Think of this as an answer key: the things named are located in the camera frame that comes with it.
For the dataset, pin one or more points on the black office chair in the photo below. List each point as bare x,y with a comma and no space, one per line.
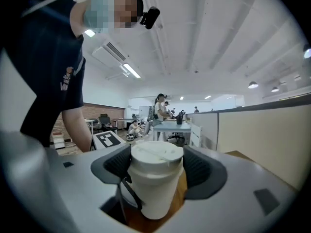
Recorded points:
107,122

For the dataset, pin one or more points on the light blue table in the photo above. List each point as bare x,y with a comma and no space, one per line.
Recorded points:
172,127

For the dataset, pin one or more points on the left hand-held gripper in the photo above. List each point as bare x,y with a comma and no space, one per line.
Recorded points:
108,138

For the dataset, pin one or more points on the white plastic cup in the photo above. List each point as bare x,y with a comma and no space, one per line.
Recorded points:
155,195

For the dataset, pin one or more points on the ceiling air conditioner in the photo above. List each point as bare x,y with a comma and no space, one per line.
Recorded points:
109,53

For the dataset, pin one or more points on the person's head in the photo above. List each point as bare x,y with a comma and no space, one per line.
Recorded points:
109,8

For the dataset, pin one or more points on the white drawer unit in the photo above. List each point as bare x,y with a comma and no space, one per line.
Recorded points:
58,141

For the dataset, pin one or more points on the person's dark shirt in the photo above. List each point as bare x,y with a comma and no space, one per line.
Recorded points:
43,57

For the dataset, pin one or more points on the dome pendant lamp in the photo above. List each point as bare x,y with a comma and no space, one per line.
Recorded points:
307,52
253,85
275,89

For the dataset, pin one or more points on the long ceiling light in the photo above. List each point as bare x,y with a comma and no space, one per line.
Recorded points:
131,70

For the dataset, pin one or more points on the white wooden chair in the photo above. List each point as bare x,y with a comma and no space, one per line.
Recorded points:
195,135

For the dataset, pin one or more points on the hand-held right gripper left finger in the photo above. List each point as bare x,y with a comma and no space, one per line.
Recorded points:
82,178

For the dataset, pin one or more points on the black head camera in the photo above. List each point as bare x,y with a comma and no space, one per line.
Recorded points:
150,18

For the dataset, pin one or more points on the grey partition panel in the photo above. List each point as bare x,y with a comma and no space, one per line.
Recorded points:
202,120

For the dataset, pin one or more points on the person's left forearm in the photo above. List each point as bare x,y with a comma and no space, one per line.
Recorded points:
77,130

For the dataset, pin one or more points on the cream partition panel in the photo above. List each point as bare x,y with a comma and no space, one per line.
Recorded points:
267,139

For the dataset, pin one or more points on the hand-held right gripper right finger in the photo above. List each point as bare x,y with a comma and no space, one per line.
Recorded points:
230,186

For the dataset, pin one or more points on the black bag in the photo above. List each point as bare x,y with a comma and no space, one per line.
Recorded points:
179,119

